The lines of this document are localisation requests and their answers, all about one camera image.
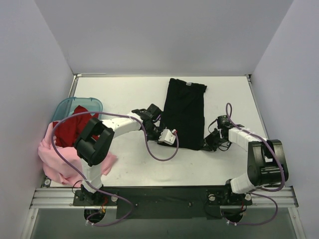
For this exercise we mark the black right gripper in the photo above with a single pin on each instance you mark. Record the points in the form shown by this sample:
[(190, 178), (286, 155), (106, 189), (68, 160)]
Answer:
[(213, 141)]

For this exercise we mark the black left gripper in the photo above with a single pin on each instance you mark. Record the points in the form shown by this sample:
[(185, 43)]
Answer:
[(154, 135)]

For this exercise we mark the black t shirt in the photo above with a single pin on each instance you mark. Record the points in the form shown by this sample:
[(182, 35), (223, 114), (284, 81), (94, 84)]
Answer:
[(184, 112)]

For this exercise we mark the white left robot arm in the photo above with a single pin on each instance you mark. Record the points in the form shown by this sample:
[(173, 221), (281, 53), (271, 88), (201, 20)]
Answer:
[(93, 144)]

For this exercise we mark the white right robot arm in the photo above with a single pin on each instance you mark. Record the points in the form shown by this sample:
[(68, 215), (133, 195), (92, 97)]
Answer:
[(266, 161)]

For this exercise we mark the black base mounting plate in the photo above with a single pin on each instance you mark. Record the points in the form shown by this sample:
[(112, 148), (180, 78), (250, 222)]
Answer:
[(184, 202)]

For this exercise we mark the red t shirt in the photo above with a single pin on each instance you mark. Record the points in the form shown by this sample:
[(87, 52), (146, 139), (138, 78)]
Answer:
[(67, 133)]

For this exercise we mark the teal plastic bin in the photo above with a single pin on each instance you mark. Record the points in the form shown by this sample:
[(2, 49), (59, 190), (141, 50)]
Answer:
[(67, 107)]

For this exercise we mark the pink t shirt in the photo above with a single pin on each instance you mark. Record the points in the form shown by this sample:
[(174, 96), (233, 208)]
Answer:
[(54, 167)]

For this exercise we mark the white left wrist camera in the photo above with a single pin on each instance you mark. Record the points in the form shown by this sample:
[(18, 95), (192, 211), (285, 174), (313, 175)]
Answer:
[(168, 136)]

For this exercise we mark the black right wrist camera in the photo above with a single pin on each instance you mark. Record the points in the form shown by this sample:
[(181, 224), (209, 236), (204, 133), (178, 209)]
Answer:
[(221, 121)]

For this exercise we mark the aluminium front rail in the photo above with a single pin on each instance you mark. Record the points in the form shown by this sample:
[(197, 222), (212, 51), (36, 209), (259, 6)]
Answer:
[(62, 198)]

